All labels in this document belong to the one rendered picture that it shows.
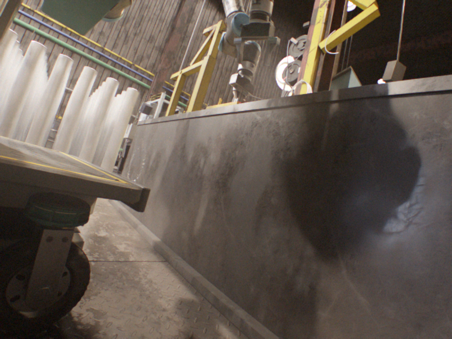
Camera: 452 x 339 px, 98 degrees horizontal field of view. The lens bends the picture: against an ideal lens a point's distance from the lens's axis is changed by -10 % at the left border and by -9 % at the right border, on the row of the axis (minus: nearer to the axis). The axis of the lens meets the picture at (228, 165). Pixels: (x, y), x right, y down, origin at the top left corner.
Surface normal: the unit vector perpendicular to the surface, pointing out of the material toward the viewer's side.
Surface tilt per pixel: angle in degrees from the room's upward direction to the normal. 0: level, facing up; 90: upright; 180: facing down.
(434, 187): 90
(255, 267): 90
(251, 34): 114
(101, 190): 90
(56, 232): 90
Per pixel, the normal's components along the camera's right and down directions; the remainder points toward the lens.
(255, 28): -0.58, 0.17
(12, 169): 0.75, 0.14
